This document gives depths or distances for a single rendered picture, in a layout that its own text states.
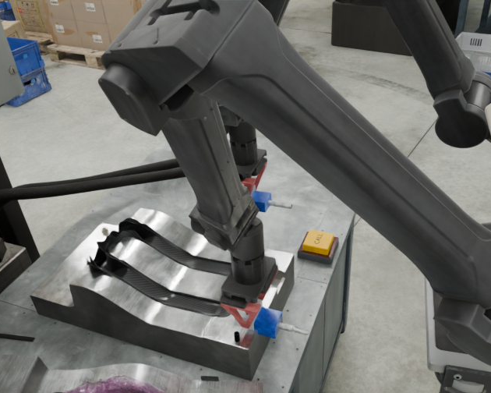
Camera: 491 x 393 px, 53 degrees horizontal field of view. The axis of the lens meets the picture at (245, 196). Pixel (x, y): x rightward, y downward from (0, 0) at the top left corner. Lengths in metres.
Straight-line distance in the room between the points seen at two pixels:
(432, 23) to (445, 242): 0.42
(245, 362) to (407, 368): 1.17
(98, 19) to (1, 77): 3.47
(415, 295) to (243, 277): 1.51
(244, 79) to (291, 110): 0.04
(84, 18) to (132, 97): 4.70
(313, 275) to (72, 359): 0.53
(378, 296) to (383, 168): 1.87
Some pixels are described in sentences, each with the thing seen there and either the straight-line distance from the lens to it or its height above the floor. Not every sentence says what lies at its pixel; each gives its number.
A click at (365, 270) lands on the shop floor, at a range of 2.35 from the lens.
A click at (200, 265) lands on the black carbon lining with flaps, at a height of 0.88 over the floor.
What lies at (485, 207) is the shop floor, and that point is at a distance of 2.86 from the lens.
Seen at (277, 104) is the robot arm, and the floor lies 1.45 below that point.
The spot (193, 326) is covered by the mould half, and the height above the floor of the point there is 0.89.
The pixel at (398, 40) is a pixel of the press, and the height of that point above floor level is 0.13.
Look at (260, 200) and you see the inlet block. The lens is 1.12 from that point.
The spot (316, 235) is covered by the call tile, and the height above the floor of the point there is 0.84.
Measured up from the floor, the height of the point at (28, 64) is 0.28.
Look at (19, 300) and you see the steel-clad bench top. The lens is 1.25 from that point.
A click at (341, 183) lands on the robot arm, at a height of 1.38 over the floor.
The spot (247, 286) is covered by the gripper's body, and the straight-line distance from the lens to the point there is 0.84.
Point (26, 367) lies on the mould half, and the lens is 0.95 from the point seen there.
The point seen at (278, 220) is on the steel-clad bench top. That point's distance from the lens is 1.30.
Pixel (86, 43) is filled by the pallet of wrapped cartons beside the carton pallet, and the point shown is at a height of 0.20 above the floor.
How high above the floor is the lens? 1.59
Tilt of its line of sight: 35 degrees down
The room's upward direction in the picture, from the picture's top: 5 degrees counter-clockwise
